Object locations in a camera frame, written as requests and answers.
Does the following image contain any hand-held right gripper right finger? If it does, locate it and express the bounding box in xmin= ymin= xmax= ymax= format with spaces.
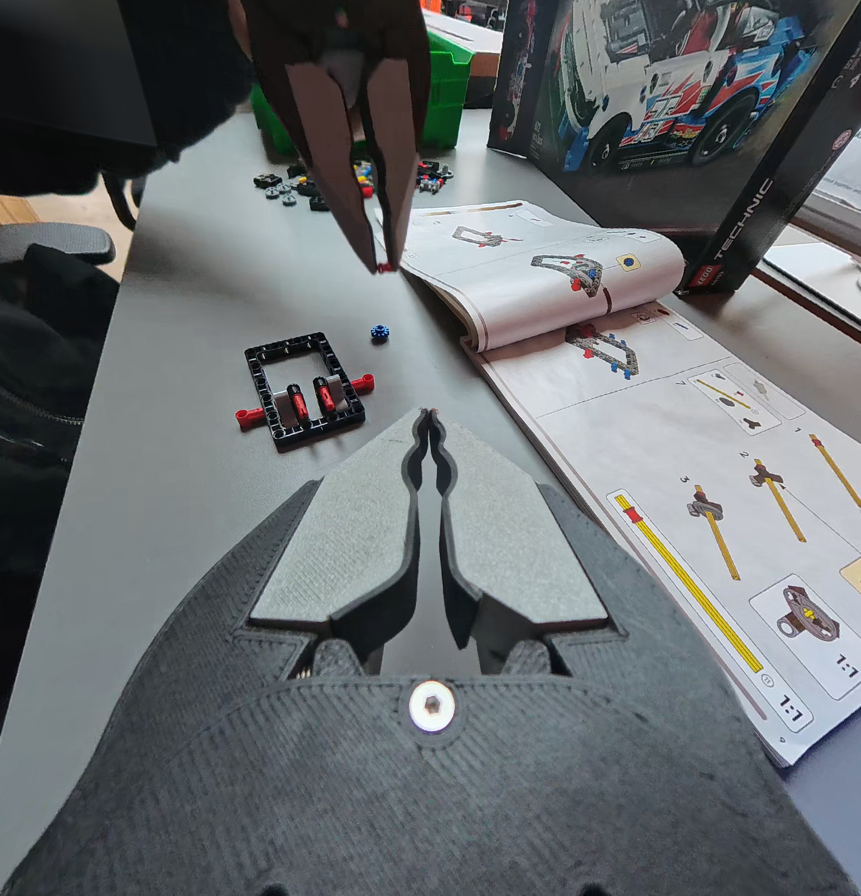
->
xmin=429 ymin=409 xmax=609 ymax=676

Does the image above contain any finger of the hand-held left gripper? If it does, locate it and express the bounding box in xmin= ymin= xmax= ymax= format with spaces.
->
xmin=362 ymin=58 xmax=420 ymax=273
xmin=285 ymin=62 xmax=382 ymax=276

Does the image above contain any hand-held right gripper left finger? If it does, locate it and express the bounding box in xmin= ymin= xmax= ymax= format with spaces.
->
xmin=248 ymin=408 xmax=431 ymax=665

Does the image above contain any lego instruction booklet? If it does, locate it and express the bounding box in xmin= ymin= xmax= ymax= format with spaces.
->
xmin=374 ymin=199 xmax=861 ymax=769

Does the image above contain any black lego frame assembly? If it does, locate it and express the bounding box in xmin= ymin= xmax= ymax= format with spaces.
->
xmin=236 ymin=332 xmax=376 ymax=453

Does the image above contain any person's left forearm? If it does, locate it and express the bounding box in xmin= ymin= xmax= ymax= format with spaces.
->
xmin=119 ymin=0 xmax=256 ymax=172

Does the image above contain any pile of loose lego pieces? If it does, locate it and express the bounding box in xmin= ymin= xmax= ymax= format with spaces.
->
xmin=253 ymin=157 xmax=454 ymax=212

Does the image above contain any lego set box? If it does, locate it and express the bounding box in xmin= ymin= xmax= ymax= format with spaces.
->
xmin=486 ymin=0 xmax=861 ymax=296

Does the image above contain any green plastic bin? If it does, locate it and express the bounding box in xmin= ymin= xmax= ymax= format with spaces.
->
xmin=252 ymin=31 xmax=476 ymax=161

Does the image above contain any white wood-edged desk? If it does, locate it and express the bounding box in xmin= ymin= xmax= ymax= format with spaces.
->
xmin=423 ymin=8 xmax=507 ymax=79

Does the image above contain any black mesh office chair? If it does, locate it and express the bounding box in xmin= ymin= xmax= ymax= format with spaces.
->
xmin=0 ymin=223 xmax=118 ymax=267

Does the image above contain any black backpack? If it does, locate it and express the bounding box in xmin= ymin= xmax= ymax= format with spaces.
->
xmin=0 ymin=245 xmax=121 ymax=771

